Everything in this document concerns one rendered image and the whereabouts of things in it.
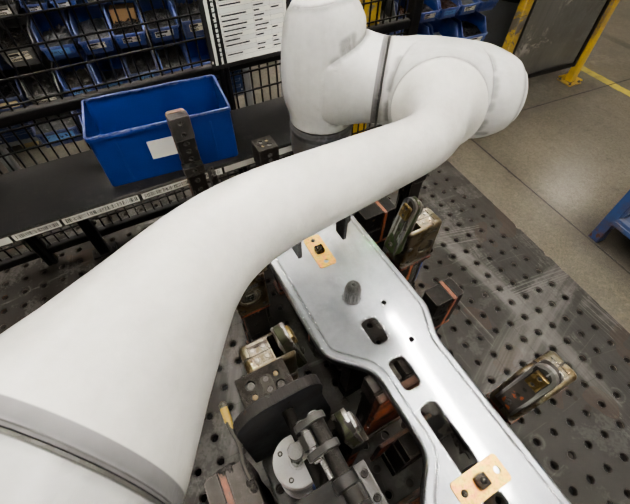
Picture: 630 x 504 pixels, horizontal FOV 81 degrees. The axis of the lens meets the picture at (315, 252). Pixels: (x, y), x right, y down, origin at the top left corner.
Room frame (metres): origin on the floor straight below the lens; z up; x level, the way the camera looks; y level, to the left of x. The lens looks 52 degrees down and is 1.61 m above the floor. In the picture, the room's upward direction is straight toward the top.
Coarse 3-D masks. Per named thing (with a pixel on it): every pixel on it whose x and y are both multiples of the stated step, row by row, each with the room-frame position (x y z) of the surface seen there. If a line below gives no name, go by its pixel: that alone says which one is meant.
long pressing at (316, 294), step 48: (336, 240) 0.51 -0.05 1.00; (288, 288) 0.38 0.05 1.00; (336, 288) 0.39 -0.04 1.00; (384, 288) 0.39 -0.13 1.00; (336, 336) 0.29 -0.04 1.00; (432, 336) 0.29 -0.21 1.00; (384, 384) 0.20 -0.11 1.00; (432, 384) 0.20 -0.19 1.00; (432, 432) 0.13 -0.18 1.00; (480, 432) 0.13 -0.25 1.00; (432, 480) 0.07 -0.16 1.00; (528, 480) 0.07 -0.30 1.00
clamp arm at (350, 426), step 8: (336, 416) 0.13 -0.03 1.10; (344, 416) 0.13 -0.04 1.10; (352, 416) 0.13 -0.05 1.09; (336, 424) 0.12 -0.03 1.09; (344, 424) 0.12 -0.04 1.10; (352, 424) 0.12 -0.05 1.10; (344, 432) 0.11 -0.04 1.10; (352, 432) 0.11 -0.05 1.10; (344, 440) 0.10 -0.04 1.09; (352, 440) 0.11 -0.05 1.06; (360, 440) 0.12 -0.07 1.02; (352, 448) 0.11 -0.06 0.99
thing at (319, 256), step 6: (306, 240) 0.50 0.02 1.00; (318, 240) 0.50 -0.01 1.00; (306, 246) 0.49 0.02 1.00; (312, 246) 0.49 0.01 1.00; (324, 246) 0.49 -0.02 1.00; (312, 252) 0.47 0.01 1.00; (318, 252) 0.47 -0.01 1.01; (324, 252) 0.47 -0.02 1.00; (330, 252) 0.47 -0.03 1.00; (318, 258) 0.46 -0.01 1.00; (324, 258) 0.46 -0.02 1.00; (330, 258) 0.46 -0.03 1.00; (318, 264) 0.44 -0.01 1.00; (324, 264) 0.44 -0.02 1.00; (330, 264) 0.44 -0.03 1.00
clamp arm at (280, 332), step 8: (272, 328) 0.25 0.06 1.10; (280, 328) 0.25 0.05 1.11; (288, 328) 0.25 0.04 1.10; (280, 336) 0.24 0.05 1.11; (288, 336) 0.24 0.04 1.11; (280, 344) 0.23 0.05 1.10; (288, 344) 0.23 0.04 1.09; (296, 344) 0.25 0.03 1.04; (280, 352) 0.25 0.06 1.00; (296, 352) 0.23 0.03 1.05; (304, 352) 0.26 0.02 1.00; (304, 360) 0.24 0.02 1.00
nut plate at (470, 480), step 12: (492, 456) 0.10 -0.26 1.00; (480, 468) 0.08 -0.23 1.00; (492, 468) 0.08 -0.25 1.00; (504, 468) 0.08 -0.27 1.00; (456, 480) 0.07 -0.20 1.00; (468, 480) 0.07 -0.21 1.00; (492, 480) 0.07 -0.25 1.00; (504, 480) 0.07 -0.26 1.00; (456, 492) 0.05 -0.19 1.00; (468, 492) 0.05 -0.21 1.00; (480, 492) 0.05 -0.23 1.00; (492, 492) 0.05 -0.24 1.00
